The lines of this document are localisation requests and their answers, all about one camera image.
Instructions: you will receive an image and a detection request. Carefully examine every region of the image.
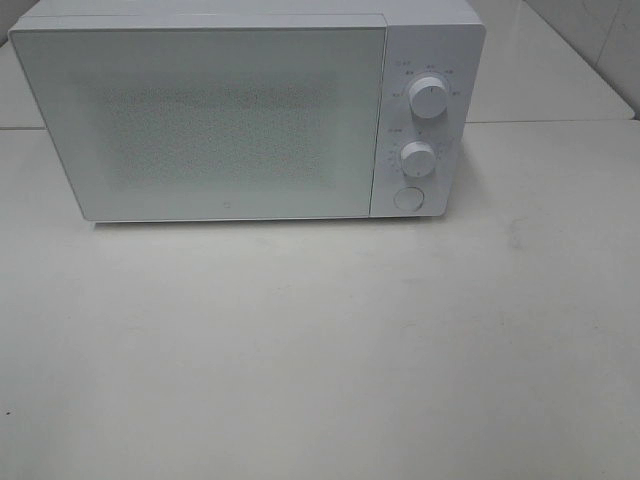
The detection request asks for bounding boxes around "white microwave knob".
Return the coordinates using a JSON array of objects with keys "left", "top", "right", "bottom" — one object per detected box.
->
[
  {"left": 408, "top": 75, "right": 449, "bottom": 119},
  {"left": 400, "top": 141, "right": 437, "bottom": 178}
]

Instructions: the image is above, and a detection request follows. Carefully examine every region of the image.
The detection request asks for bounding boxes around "round white door button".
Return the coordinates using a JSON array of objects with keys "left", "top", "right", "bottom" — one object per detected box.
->
[{"left": 394, "top": 187, "right": 424, "bottom": 212}]

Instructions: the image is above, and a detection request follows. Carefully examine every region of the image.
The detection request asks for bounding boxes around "white microwave oven body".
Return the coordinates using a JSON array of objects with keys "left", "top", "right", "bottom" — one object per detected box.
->
[{"left": 8, "top": 1, "right": 486, "bottom": 221}]

